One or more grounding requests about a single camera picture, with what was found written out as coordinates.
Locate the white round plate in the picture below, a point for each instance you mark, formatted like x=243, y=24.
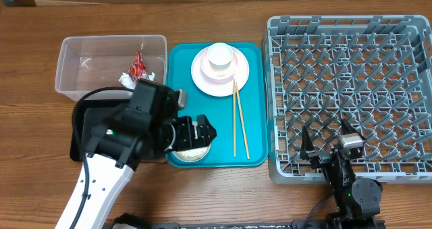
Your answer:
x=221, y=87

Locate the red snack wrapper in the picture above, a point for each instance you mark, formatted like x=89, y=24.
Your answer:
x=137, y=70

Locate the pink shallow bowl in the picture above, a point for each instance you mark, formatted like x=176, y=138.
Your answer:
x=215, y=73

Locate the white napkin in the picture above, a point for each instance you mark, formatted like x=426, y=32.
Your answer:
x=130, y=81

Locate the grey bowl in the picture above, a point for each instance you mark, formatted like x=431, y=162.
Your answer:
x=192, y=154

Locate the white cup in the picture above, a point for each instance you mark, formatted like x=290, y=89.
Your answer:
x=220, y=55

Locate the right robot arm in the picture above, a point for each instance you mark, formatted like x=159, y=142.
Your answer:
x=357, y=199

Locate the teal serving tray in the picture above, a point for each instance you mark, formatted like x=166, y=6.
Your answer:
x=219, y=110

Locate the pile of rice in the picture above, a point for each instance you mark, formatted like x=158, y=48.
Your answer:
x=192, y=153

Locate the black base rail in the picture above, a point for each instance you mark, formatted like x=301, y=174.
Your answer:
x=131, y=221

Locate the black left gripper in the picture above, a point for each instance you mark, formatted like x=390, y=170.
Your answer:
x=187, y=139

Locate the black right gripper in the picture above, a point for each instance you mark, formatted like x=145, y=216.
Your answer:
x=321, y=158

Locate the right wooden chopstick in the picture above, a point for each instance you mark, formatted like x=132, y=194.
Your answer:
x=239, y=109

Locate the grey dishwasher rack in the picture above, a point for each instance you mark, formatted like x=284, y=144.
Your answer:
x=372, y=71

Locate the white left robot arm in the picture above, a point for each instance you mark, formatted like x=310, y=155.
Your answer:
x=100, y=182

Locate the black rectangular tray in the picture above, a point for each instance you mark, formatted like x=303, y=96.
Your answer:
x=84, y=121

